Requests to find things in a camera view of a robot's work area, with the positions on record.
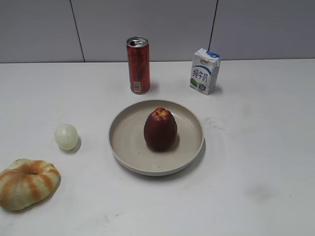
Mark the white blue milk carton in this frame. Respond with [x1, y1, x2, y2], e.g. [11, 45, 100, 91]
[189, 48, 221, 95]

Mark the striped bagel bread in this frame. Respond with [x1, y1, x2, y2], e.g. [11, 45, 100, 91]
[0, 158, 61, 211]

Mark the beige round plate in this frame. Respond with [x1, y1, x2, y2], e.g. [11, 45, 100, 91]
[108, 100, 205, 177]

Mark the dark red apple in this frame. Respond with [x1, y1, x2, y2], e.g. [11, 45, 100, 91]
[144, 108, 177, 151]

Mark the white egg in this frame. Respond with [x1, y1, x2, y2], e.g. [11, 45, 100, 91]
[54, 124, 79, 150]

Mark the red soda can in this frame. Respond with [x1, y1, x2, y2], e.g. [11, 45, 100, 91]
[126, 36, 150, 94]

